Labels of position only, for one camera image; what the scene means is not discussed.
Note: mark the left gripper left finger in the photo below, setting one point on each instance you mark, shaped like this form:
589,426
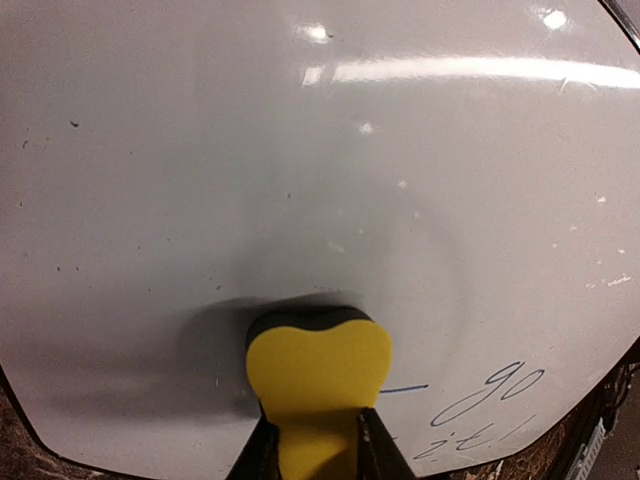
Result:
259,458

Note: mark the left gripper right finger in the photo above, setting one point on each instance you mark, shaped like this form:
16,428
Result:
378,457

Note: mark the yellow black eraser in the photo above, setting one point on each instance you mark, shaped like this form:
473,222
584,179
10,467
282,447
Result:
313,374

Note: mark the white whiteboard black frame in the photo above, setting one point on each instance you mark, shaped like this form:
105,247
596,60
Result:
464,172

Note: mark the white slotted cable duct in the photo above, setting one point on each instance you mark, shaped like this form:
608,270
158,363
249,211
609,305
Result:
587,454

